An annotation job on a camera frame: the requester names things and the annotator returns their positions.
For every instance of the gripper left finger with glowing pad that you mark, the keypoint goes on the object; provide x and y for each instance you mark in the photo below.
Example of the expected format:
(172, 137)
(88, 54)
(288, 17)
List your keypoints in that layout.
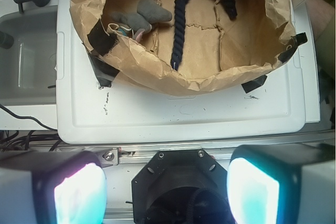
(52, 187)

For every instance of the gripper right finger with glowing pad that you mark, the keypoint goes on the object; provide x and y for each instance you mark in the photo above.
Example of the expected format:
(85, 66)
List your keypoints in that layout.
(282, 183)

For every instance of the white plastic bin lid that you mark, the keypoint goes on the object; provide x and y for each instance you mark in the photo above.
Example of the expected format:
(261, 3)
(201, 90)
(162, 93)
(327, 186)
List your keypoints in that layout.
(124, 113)

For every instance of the grey sink basin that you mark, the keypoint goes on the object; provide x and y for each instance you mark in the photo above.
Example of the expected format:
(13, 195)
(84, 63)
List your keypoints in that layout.
(28, 74)

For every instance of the brown paper bag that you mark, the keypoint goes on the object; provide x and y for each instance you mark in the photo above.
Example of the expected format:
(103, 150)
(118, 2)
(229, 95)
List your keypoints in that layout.
(209, 45)

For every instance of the grey plush toy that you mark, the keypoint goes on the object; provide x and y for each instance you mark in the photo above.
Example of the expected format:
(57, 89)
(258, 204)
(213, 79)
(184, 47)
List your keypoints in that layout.
(148, 13)

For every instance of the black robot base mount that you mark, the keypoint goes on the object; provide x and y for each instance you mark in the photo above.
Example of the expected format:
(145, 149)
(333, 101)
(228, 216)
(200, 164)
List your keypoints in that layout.
(186, 186)

